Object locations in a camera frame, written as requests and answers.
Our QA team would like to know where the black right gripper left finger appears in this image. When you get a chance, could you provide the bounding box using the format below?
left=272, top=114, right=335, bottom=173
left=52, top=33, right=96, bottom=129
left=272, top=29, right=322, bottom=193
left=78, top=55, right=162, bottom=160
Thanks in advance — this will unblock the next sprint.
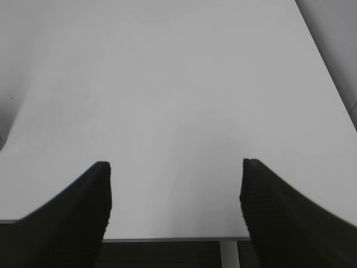
left=1, top=161, right=112, bottom=267

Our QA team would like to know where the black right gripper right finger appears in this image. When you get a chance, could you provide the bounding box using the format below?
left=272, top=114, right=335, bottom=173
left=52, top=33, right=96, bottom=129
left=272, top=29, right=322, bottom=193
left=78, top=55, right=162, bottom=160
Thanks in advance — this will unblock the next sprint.
left=239, top=159, right=356, bottom=267

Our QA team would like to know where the white table leg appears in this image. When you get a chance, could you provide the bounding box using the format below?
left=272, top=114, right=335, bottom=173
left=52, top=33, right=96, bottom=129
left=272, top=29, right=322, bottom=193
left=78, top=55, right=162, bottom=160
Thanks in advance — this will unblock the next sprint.
left=220, top=241, right=240, bottom=268

